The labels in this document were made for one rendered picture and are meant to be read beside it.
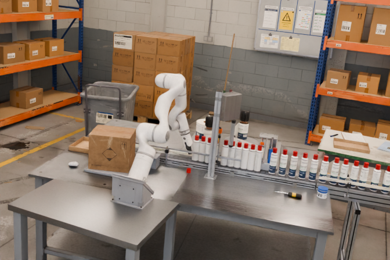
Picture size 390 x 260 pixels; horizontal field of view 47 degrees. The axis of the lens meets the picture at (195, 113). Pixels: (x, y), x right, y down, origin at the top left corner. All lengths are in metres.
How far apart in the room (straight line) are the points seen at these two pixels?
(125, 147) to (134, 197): 0.52
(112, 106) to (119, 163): 2.36
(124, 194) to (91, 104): 2.91
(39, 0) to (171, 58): 2.14
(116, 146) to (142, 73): 3.79
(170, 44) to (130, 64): 0.74
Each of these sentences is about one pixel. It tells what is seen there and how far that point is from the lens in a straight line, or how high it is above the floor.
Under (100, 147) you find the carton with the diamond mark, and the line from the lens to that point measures 3.33.
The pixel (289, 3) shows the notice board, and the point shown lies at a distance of 7.58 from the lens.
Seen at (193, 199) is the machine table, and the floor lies 0.83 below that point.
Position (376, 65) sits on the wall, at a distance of 7.64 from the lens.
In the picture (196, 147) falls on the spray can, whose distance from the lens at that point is 3.53.
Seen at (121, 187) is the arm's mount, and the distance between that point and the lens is 2.92.
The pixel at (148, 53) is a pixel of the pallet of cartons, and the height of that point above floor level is 1.15.
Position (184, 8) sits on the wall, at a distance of 8.24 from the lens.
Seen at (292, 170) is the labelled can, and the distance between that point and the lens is 3.49.
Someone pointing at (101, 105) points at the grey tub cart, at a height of 0.67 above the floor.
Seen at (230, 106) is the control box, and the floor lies 1.39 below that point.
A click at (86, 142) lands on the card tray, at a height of 0.83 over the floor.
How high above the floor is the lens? 2.22
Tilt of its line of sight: 16 degrees down
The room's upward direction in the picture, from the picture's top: 5 degrees clockwise
